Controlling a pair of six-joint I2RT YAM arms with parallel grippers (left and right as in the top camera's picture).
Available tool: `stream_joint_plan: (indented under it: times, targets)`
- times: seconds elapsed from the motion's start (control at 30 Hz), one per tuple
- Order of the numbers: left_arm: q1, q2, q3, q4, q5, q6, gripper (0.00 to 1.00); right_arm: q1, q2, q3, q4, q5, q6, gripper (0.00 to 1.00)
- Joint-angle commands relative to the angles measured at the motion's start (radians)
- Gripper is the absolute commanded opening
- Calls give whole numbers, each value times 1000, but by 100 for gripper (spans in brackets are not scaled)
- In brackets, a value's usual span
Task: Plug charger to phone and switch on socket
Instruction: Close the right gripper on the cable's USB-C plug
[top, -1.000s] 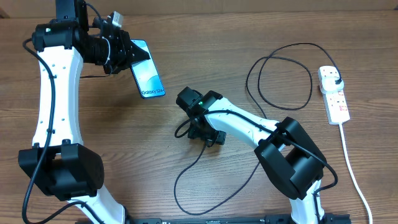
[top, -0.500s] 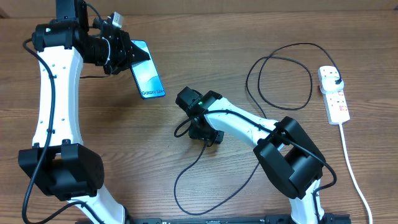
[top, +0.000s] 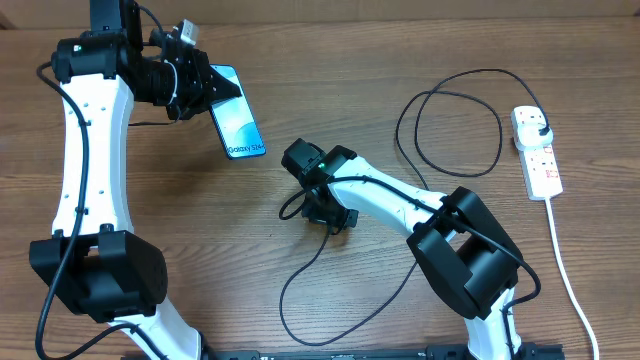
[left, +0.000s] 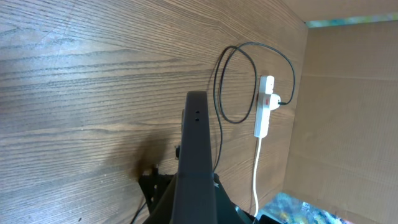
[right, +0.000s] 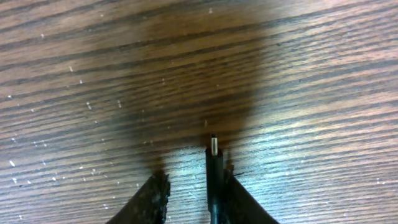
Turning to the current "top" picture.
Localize white charger adapter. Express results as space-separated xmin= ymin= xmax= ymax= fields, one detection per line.
xmin=514 ymin=123 xmax=554 ymax=151

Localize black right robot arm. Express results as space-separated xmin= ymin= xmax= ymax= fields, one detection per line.
xmin=281 ymin=139 xmax=526 ymax=359

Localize white power strip cord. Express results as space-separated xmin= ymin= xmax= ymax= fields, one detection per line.
xmin=543 ymin=197 xmax=601 ymax=360

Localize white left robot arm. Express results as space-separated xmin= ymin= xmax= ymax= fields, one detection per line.
xmin=29 ymin=1 xmax=241 ymax=359

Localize white power strip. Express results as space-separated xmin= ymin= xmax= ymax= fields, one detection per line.
xmin=510 ymin=106 xmax=563 ymax=201

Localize blue smartphone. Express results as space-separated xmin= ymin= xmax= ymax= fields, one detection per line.
xmin=211 ymin=64 xmax=266 ymax=160

